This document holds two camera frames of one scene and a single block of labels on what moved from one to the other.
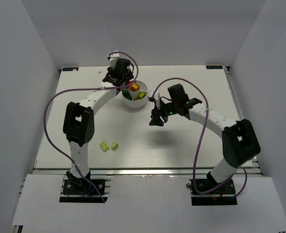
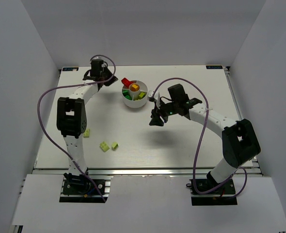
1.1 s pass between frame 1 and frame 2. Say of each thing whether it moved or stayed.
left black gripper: moved
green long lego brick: stayed
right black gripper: stayed
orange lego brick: stayed
